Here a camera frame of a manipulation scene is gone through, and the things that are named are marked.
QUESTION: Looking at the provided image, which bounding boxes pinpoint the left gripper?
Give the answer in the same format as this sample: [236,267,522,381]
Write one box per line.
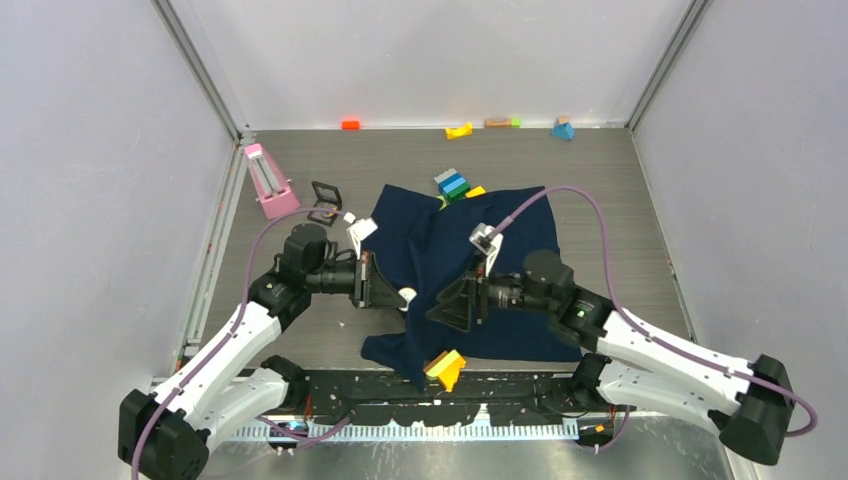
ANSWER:
[306,251,406,309]

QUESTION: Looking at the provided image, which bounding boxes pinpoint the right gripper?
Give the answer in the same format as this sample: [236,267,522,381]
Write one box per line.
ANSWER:
[427,251,555,332]

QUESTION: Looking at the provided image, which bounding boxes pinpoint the white round brooch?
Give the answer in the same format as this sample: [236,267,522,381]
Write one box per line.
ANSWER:
[398,287,417,310]

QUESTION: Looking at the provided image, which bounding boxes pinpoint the navy blue t-shirt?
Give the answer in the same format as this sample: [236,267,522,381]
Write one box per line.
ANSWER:
[360,184,584,392]

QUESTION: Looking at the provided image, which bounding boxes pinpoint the black frame stand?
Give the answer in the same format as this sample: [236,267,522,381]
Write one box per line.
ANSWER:
[307,181,343,227]

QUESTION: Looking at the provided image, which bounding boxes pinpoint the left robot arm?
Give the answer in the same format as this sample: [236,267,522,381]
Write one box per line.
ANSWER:
[117,218,408,479]

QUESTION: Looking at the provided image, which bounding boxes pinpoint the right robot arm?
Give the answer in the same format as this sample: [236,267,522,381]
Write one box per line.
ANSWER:
[426,250,795,466]

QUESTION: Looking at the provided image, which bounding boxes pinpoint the yellow orange block stack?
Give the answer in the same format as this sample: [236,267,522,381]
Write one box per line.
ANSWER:
[423,350,467,393]

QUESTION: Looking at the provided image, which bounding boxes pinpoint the yellow small block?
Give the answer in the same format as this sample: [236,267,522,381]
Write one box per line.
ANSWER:
[465,186,486,198]

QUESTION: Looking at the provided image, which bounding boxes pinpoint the grey blue green block stack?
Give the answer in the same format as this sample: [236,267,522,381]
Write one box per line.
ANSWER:
[434,168,471,204]

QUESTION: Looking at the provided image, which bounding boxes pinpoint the pink metronome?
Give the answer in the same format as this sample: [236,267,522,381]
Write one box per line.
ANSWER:
[244,143,301,220]

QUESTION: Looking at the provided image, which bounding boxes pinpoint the yellow arch block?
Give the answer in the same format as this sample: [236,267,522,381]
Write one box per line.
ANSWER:
[444,122,474,140]

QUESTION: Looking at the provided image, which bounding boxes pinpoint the tan flat block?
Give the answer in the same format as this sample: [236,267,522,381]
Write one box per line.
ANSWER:
[484,118,512,128]

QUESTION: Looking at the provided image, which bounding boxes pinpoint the blue triangle block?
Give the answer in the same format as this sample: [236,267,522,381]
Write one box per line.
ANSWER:
[551,122,576,141]

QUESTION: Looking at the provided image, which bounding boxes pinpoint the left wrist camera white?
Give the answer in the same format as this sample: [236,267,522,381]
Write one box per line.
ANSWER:
[342,212,378,258]

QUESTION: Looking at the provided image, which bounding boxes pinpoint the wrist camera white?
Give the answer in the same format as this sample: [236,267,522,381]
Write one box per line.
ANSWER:
[342,212,378,258]
[469,223,503,277]

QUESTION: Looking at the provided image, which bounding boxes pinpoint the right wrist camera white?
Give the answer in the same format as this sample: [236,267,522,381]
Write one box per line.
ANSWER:
[469,223,503,277]

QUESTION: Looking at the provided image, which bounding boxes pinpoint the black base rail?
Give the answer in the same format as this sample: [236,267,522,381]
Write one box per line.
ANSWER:
[241,367,637,429]

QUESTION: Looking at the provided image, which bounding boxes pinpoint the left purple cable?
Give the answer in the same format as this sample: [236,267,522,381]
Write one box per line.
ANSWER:
[129,207,359,480]

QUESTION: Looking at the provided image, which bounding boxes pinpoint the purple cable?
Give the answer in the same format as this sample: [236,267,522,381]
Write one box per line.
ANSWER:
[486,185,819,455]
[129,207,359,480]

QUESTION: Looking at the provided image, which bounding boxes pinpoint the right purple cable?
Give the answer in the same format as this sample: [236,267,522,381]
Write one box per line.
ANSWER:
[486,185,819,455]

